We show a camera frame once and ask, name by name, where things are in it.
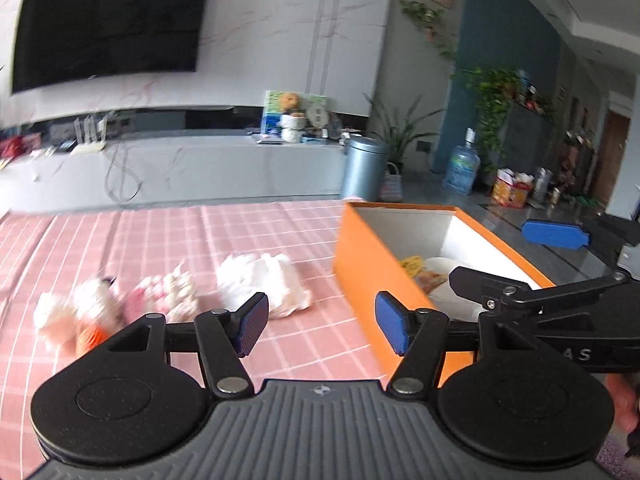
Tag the pink woven basket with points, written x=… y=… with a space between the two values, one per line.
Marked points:
x=391 y=189

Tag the red gift boxes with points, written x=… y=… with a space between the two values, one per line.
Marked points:
x=22 y=144

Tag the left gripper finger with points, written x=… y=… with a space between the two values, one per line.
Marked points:
x=493 y=291
x=552 y=234

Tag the white wifi router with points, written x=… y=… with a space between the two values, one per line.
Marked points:
x=90 y=135

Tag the yellow wet wipes pack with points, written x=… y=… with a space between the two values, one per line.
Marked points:
x=427 y=279

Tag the colourful picture board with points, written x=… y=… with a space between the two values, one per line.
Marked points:
x=313 y=113

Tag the green potted floor plant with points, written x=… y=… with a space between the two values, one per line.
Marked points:
x=399 y=128

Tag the white crumpled cloth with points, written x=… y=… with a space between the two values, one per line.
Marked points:
x=240 y=277

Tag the blue water jug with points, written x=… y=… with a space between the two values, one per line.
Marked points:
x=462 y=166

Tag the white fluffy plush toy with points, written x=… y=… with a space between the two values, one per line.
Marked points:
x=58 y=319

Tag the black wall television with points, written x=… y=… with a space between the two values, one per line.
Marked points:
x=66 y=40

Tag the orange plush toy on cabinet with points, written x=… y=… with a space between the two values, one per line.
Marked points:
x=288 y=102

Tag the hanging ivy plant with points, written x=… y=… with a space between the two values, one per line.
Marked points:
x=493 y=88

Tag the grey marble tv cabinet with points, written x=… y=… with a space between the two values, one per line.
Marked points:
x=166 y=171

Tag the orange crochet ball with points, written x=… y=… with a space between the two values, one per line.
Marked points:
x=89 y=338

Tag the pink checkered tablecloth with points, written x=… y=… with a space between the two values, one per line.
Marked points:
x=56 y=253

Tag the orange cardboard box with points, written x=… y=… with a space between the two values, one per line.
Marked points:
x=373 y=239

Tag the grey metal trash can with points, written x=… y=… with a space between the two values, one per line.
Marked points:
x=366 y=161

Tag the person's right hand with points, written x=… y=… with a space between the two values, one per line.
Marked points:
x=625 y=400

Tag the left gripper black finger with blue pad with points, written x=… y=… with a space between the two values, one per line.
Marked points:
x=224 y=338
x=419 y=338

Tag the orange white carton box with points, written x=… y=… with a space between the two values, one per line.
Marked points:
x=511 y=188

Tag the pink white crochet hat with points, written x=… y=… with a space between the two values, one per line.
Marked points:
x=173 y=295

